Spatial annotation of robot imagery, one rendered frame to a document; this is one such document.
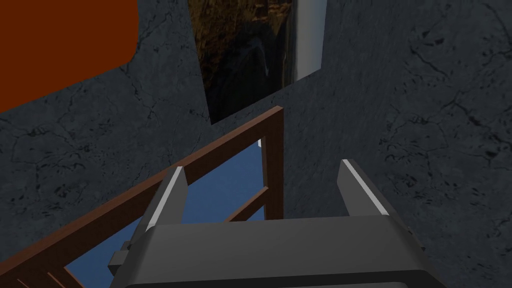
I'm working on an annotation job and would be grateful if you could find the dark landscape wall picture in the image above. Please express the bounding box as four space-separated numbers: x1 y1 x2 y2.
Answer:
187 0 328 125

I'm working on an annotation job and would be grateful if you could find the brown wooden window frame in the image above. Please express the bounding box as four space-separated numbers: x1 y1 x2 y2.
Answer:
0 105 285 288

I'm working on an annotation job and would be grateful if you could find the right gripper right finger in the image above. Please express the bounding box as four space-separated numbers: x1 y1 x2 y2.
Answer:
336 158 406 229

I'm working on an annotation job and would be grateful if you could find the orange-red rounded panel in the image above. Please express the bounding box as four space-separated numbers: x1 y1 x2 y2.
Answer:
0 0 140 115

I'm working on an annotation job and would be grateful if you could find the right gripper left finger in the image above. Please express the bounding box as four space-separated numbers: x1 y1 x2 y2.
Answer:
133 165 189 242

